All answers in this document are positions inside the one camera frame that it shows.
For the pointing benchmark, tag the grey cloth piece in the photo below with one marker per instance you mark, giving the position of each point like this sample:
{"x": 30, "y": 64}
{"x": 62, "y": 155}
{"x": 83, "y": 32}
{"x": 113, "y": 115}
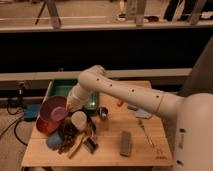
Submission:
{"x": 139, "y": 113}

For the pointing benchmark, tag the silver fork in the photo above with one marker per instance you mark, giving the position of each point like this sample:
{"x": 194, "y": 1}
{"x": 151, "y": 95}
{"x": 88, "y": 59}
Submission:
{"x": 141, "y": 124}

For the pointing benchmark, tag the wooden spatula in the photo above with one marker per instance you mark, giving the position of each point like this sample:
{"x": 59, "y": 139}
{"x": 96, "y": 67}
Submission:
{"x": 76, "y": 145}

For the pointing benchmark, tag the orange bowl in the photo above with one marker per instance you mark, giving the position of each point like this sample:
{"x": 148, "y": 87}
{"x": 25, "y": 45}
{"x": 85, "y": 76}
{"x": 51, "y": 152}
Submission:
{"x": 47, "y": 127}

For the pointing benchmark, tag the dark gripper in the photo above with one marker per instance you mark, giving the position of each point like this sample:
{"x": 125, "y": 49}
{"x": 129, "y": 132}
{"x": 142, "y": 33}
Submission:
{"x": 79, "y": 122}

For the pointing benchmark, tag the blue box on floor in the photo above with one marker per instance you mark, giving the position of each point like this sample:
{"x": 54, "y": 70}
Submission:
{"x": 31, "y": 112}

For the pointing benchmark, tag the purple bowl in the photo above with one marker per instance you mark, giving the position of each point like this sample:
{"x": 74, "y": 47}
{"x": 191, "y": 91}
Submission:
{"x": 54, "y": 109}

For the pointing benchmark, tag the blue sponge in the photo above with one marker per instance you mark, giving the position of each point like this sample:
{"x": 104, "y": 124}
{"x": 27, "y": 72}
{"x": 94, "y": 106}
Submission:
{"x": 54, "y": 140}

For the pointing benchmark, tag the orange carrot piece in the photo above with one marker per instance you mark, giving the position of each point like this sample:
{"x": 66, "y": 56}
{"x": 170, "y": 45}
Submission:
{"x": 120, "y": 103}

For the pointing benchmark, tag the grey rectangular block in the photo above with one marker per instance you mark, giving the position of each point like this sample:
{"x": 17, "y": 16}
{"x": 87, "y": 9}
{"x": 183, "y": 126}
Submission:
{"x": 125, "y": 148}

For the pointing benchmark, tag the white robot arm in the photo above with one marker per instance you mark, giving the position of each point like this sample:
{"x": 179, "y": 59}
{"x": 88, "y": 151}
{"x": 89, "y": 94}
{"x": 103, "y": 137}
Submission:
{"x": 194, "y": 129}

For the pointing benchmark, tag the green dish rack tray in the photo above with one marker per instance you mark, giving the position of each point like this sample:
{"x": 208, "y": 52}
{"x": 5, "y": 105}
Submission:
{"x": 62, "y": 87}

